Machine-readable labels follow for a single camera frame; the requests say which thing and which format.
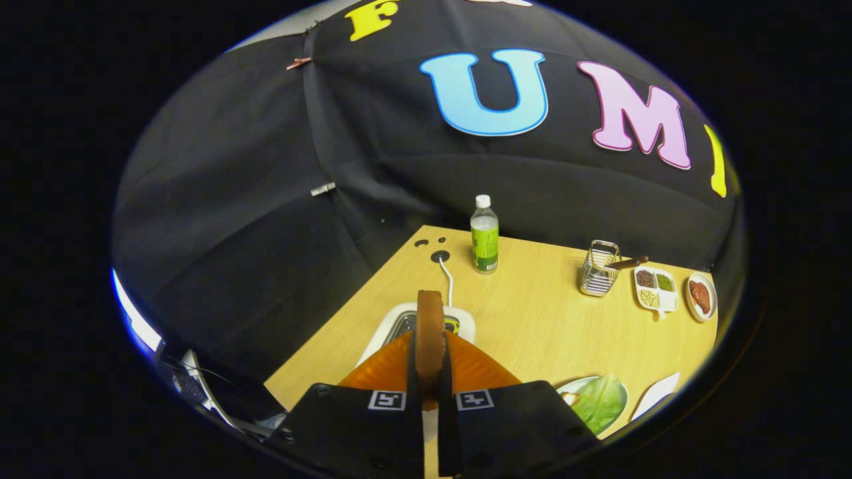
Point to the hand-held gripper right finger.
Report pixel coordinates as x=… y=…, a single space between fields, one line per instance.
x=506 y=432

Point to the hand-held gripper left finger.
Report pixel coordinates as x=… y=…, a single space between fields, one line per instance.
x=359 y=432

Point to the green lettuce leaf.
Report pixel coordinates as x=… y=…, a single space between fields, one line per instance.
x=599 y=402

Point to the brown toast slice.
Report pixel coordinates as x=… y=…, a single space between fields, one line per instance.
x=430 y=339

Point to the white bread slice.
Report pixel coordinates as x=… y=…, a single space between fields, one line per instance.
x=570 y=398

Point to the light green round plate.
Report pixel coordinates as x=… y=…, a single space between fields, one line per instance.
x=567 y=384

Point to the cream white toaster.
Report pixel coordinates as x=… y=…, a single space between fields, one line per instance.
x=462 y=318

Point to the white square plate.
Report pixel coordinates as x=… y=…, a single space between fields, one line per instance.
x=655 y=396

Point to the green label water bottle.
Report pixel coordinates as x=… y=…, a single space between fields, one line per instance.
x=484 y=243

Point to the pile of yellow soybeans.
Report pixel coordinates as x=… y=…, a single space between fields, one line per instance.
x=649 y=298

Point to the pile of dark red beans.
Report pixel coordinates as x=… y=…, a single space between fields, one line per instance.
x=645 y=279

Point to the white divided dish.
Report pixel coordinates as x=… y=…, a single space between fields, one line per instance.
x=669 y=303

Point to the pile of green mung beans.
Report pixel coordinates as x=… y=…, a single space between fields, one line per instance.
x=665 y=283

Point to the black backdrop cloth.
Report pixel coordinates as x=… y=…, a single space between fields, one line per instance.
x=266 y=233

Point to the brown cooked meat piece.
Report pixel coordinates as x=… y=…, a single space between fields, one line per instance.
x=699 y=296

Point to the silver clip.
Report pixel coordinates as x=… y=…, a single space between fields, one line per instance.
x=323 y=189

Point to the white oval plate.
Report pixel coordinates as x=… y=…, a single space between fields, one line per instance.
x=712 y=293

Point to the red clip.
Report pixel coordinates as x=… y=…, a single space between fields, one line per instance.
x=299 y=63

